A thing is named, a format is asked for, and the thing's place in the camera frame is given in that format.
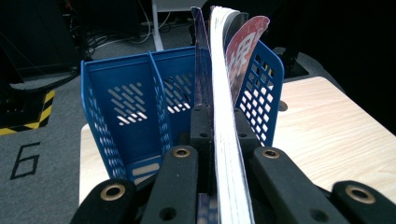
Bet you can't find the black stand base, striped tape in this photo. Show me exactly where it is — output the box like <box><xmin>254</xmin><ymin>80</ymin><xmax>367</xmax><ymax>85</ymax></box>
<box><xmin>0</xmin><ymin>81</ymin><xmax>56</xmax><ymax>137</ymax></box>

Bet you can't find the bundle of floor cables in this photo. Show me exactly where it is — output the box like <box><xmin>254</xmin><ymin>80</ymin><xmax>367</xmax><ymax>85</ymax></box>
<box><xmin>69</xmin><ymin>12</ymin><xmax>176</xmax><ymax>61</ymax></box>

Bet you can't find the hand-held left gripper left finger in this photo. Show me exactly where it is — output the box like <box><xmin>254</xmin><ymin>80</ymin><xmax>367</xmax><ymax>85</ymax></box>
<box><xmin>189</xmin><ymin>104</ymin><xmax>217</xmax><ymax>194</ymax></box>

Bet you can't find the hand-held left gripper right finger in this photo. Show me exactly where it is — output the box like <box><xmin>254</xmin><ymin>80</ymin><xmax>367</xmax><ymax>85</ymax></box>
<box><xmin>233</xmin><ymin>107</ymin><xmax>262</xmax><ymax>189</ymax></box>

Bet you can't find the colourful magazine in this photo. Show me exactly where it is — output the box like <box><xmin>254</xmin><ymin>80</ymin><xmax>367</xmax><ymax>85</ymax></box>
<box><xmin>190</xmin><ymin>5</ymin><xmax>271</xmax><ymax>224</ymax></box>

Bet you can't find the blue plastic file rack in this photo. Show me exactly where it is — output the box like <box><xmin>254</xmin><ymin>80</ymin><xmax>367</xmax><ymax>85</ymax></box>
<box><xmin>79</xmin><ymin>39</ymin><xmax>285</xmax><ymax>189</ymax></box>

